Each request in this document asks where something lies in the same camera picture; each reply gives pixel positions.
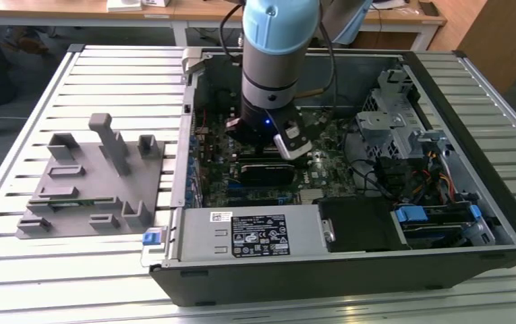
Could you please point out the black hard disk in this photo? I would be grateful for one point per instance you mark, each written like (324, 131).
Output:
(434, 236)

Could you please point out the white box with blue print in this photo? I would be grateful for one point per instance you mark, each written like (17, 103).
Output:
(156, 2)

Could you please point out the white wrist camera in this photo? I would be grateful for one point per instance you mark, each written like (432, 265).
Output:
(294, 148)

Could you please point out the black graphics card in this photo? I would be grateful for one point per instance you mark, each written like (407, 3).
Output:
(267, 173)

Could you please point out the blue case latch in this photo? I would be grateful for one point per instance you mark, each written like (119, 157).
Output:
(151, 237)

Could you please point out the silver chipset heatsink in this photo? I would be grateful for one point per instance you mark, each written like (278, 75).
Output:
(311, 196)

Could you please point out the silver metal drive cage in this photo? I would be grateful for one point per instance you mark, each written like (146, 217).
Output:
(379, 128)

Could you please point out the black PC case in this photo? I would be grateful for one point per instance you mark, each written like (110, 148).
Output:
(284, 287)

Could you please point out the green motherboard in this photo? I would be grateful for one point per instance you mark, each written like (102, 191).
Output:
(330, 168)

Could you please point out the wooden office desk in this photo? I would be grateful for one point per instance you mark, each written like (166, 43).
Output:
(59, 15)
(402, 18)

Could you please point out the plain white box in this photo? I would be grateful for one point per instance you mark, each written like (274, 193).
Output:
(123, 6)

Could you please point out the black plastic shroud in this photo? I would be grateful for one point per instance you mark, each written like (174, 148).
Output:
(356, 222)

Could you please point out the grey power supply with label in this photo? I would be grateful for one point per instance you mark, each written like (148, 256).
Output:
(203, 243)

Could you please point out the green RAM stick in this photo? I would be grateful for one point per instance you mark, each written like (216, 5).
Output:
(75, 202)

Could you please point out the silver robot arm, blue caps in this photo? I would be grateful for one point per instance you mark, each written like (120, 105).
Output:
(271, 77)

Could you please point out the black expansion slot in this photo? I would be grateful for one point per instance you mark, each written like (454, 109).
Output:
(258, 198)

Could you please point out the wooden cabinet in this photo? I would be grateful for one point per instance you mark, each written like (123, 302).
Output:
(500, 33)

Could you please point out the grey parts rack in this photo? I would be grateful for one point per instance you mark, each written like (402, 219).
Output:
(95, 158)

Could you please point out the blue disk carrier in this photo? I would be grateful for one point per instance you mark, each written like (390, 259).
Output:
(408, 215)

